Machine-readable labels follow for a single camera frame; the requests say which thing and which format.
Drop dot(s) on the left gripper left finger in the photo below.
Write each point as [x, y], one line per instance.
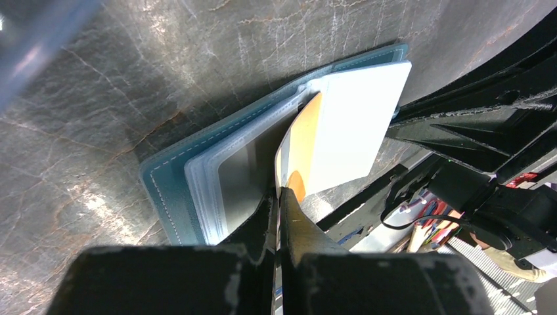
[236, 276]

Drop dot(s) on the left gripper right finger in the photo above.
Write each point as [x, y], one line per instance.
[321, 277]

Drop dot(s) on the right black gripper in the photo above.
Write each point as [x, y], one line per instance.
[491, 132]

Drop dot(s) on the blue card holder wallet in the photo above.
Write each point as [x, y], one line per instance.
[207, 184]

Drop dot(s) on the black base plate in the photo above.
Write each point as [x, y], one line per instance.
[395, 198]

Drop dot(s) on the white slotted cable duct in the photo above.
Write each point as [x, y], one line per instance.
[506, 293]

